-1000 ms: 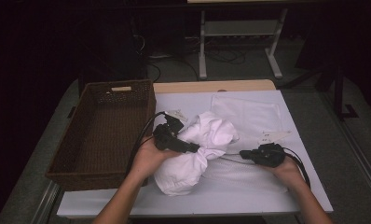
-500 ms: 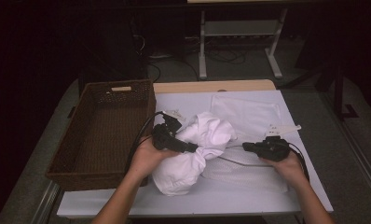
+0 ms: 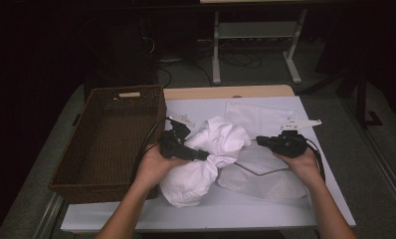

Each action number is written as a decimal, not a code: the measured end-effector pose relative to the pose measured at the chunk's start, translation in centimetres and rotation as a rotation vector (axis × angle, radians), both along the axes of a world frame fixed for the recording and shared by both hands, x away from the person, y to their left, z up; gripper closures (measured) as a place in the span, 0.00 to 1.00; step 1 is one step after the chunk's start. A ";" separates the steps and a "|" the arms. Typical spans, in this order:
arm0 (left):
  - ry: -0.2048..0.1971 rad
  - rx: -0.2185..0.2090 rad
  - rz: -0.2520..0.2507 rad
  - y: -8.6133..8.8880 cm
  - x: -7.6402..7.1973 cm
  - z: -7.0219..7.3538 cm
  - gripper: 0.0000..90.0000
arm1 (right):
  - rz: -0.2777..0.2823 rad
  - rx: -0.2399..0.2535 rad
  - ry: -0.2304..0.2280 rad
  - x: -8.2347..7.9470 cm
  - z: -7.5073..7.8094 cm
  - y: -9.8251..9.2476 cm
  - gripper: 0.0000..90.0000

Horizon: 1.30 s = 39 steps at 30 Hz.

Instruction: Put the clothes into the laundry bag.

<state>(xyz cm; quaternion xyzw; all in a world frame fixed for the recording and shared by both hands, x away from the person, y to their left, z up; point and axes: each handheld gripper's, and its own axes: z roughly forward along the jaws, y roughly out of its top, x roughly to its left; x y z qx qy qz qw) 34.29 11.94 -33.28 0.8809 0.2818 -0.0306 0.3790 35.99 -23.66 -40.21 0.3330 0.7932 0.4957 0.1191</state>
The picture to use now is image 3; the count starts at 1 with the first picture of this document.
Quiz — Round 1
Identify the black floor cable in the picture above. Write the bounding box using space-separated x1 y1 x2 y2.
219 49 264 71

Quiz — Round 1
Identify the brown wicker basket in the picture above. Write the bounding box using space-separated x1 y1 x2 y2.
48 84 168 205

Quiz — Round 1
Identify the white table board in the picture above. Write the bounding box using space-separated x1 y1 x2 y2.
60 96 357 233

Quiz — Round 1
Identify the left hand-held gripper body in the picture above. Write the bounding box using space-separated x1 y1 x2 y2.
158 114 197 160

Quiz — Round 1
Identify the white desk frame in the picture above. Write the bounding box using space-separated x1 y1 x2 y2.
211 9 308 86

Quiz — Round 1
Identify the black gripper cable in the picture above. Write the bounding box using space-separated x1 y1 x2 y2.
129 117 174 183
304 138 326 183

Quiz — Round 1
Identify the aluminium frame rail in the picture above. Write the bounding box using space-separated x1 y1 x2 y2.
361 128 396 222
33 192 66 239

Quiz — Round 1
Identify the person's left hand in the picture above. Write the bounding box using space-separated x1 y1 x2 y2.
132 143 191 192

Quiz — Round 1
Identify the person's right hand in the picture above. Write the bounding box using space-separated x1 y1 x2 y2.
274 147 323 189

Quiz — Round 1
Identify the white mesh laundry bag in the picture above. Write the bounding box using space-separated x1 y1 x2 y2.
215 100 313 200

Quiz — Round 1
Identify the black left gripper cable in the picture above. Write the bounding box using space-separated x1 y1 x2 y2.
129 117 174 183

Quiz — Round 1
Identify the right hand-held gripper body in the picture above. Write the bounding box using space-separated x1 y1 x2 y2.
269 119 322 159

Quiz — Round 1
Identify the black floor stand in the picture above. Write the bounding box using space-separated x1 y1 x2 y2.
298 66 384 128

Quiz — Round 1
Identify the white garment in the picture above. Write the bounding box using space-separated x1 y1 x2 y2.
159 115 253 208

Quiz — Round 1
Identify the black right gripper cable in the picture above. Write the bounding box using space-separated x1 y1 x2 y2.
304 138 326 183

